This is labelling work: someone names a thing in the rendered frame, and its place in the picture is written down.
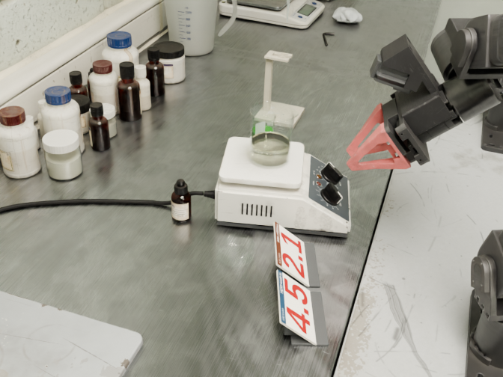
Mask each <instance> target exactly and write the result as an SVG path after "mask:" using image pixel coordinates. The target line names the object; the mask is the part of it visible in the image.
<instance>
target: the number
mask: <svg viewBox="0 0 503 377"><path fill-rule="evenodd" d="M283 283H284V303H285V313H286V323H287V324H289V325H291V326H292V327H294V328H295V329H296V330H298V331H300V332H301V333H303V334H304V335H306V336H307V337H309V338H311V339H312V340H313V336H312V330H311V317H310V311H309V304H308V292H307V290H306V289H304V288H303V287H302V286H300V285H298V284H297V283H296V282H294V281H293V280H291V279H290V278H289V277H287V276H286V275H284V274H283Z"/></svg>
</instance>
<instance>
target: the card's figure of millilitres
mask: <svg viewBox="0 0 503 377"><path fill-rule="evenodd" d="M279 230H280V240H281V260H282V265H283V266H284V267H285V268H287V269H288V270H290V271H291V272H292V273H294V274H295V275H297V276H298V277H300V278H301V279H303V280H304V281H305V282H306V277H305V265H304V259H303V252H302V242H301V241H300V240H299V239H297V238H296V237H295V236H293V235H292V234H291V233H289V232H288V231H286V230H285V229H284V228H283V227H281V226H280V225H279Z"/></svg>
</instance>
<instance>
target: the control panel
mask: <svg viewBox="0 0 503 377"><path fill-rule="evenodd" d="M325 166H326V165H325V164H324V163H322V162H321V161H319V160H318V159H315V158H314V157H313V156H311V164H310V177H309V190H308V197H309V198H310V199H312V200H313V201H315V202H316V203H318V204H320V205H321V206H323V207H325V208H327V209H328V210H330V211H332V212H333V213H335V214H336V215H339V216H340V217H342V218H343V219H345V220H347V221H350V220H349V199H348V179H347V177H345V176H344V175H343V178H342V179H341V180H340V181H339V182H338V184H337V185H335V187H336V188H337V190H338V191H339V192H340V193H341V195H342V197H343V199H342V200H341V201H340V202H339V204H338V205H337V206H333V205H330V204H329V203H327V202H325V200H324V199H323V198H322V196H321V194H320V191H321V190H322V189H324V188H325V187H326V186H327V185H328V184H329V182H327V181H326V180H325V179H324V178H323V176H322V174H321V171H322V170H323V169H324V167H325ZM318 174H319V175H320V176H321V179H320V178H319V177H318V176H317V175H318ZM317 182H320V183H321V186H319V185H318V184H317Z"/></svg>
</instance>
